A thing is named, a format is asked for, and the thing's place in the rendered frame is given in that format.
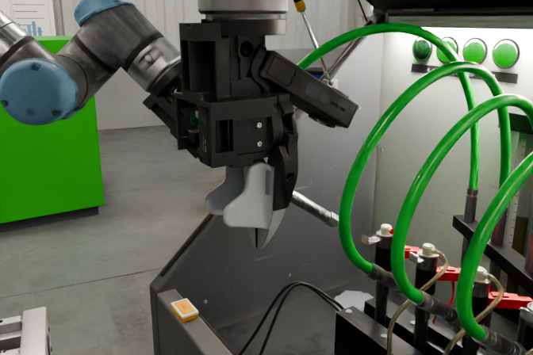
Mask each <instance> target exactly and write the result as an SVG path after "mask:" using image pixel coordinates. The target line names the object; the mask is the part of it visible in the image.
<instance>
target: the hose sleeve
mask: <svg viewBox="0 0 533 355"><path fill-rule="evenodd" d="M290 202H291V203H293V204H295V205H296V206H298V207H300V208H302V209H304V210H305V211H307V212H308V213H310V214H312V215H313V216H315V217H316V218H317V219H320V220H322V221H324V222H328V221H329V220H330V218H331V213H330V212H329V211H327V210H326V209H325V208H322V207H321V206H319V205H318V204H316V203H314V202H312V201H311V200H309V199H308V198H306V197H304V196H303V195H301V194H300V193H299V192H296V191H293V195H292V198H291V201H290Z"/></svg>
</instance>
